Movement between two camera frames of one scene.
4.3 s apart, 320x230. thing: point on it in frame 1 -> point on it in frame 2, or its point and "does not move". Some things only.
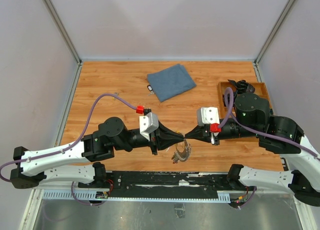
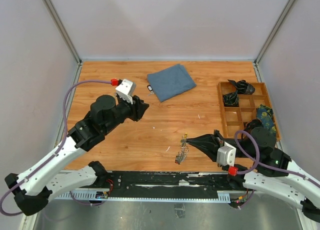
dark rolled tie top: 242,86 does not move
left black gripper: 163,137 -> 137,112
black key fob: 150,88 does not move
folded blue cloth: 170,81 does not move
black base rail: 166,186 does not move
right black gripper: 200,133 -> 208,144
